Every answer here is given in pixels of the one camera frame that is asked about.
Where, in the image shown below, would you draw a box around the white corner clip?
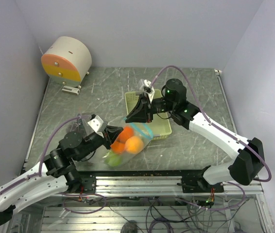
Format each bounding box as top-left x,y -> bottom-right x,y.
214,69 -> 222,75

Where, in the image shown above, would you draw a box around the green apple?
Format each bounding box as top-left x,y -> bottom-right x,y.
105,154 -> 122,167

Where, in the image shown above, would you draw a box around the small silver metal bracket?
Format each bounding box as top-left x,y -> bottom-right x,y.
62,85 -> 80,96

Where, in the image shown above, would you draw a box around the blue-zipper clear bag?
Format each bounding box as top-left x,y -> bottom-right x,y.
102,119 -> 154,167

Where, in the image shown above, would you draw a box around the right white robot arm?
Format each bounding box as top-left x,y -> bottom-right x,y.
125,79 -> 265,192

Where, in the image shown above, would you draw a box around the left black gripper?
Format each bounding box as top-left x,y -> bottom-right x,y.
75,124 -> 124,160

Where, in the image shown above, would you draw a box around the loose wires under table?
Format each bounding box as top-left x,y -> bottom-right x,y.
62,189 -> 250,233

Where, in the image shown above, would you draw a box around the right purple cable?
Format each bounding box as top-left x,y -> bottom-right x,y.
148,65 -> 272,183

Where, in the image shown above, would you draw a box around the yellow-green perforated plastic basket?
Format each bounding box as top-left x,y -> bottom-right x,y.
124,91 -> 172,140

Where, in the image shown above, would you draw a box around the orange fruit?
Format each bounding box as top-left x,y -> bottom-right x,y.
111,141 -> 125,154

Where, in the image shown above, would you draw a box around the cylindrical drawer box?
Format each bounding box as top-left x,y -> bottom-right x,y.
41,36 -> 92,88

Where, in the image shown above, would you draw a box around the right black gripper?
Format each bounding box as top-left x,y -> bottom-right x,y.
125,92 -> 175,123

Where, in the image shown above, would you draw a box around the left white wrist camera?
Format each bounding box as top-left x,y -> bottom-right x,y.
87,115 -> 108,138

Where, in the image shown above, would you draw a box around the purple cable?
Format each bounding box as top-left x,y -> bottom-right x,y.
148,65 -> 272,183
0,115 -> 92,207

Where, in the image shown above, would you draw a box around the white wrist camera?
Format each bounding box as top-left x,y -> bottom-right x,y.
87,115 -> 108,138
138,79 -> 155,103

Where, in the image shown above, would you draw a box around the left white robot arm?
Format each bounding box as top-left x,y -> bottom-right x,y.
0,126 -> 123,226

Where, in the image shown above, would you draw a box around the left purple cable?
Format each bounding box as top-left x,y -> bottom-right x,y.
0,115 -> 92,207

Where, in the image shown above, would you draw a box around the aluminium rail frame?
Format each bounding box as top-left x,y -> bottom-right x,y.
6,169 -> 275,233

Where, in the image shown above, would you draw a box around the yellow-orange peach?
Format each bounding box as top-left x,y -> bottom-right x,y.
125,136 -> 144,154

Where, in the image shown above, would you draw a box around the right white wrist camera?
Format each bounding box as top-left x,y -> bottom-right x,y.
138,79 -> 155,103

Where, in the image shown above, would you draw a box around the small red-orange fruit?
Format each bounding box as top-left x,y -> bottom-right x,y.
117,126 -> 134,143

